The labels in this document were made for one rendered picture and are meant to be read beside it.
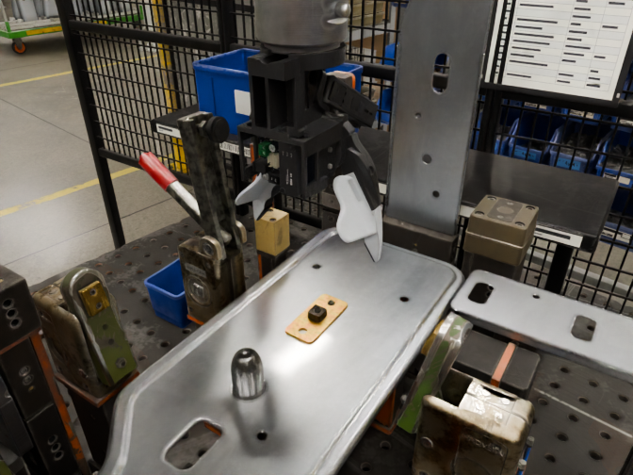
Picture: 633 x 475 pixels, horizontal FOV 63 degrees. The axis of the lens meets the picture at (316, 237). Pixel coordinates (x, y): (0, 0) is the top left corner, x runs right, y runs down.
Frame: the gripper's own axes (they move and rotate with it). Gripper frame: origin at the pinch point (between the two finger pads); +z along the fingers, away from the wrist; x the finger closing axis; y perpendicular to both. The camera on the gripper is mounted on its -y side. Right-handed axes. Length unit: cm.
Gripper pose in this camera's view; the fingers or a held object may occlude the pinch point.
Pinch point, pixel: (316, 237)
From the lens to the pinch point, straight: 55.0
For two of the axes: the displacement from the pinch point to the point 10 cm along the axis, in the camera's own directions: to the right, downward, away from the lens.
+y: -5.5, 4.4, -7.1
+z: 0.0, 8.5, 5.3
